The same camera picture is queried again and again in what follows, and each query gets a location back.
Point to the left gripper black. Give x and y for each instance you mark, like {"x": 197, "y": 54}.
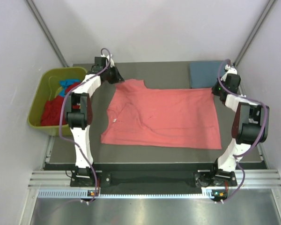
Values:
{"x": 117, "y": 77}

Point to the aluminium frame post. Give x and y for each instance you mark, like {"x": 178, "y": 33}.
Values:
{"x": 253, "y": 33}
{"x": 39, "y": 19}

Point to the dark red t shirt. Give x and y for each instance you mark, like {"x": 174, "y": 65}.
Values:
{"x": 52, "y": 109}

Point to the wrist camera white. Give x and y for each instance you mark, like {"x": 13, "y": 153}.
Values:
{"x": 228, "y": 70}
{"x": 109, "y": 59}

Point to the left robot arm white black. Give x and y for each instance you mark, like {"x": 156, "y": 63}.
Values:
{"x": 78, "y": 114}

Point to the slotted cable duct rail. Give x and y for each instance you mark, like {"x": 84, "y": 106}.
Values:
{"x": 204, "y": 193}

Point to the right aluminium frame post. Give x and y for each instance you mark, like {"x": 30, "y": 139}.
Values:
{"x": 253, "y": 33}

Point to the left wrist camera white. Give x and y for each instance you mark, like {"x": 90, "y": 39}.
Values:
{"x": 109, "y": 59}

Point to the folded grey-blue t shirt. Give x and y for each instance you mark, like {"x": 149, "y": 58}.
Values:
{"x": 203, "y": 74}

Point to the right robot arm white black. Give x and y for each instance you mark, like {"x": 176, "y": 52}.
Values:
{"x": 250, "y": 126}

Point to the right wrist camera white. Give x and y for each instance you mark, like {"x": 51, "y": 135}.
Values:
{"x": 228, "y": 70}

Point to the olive green plastic bin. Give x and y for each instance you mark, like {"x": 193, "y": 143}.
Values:
{"x": 48, "y": 88}

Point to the blue t shirt in bin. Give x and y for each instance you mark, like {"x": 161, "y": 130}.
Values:
{"x": 65, "y": 84}

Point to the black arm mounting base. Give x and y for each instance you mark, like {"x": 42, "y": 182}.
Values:
{"x": 156, "y": 178}

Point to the pink t shirt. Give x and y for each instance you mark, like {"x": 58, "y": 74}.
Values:
{"x": 179, "y": 118}

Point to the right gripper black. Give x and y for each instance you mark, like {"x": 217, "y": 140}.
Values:
{"x": 214, "y": 91}

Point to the left aluminium frame post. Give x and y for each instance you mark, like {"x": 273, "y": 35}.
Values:
{"x": 39, "y": 19}

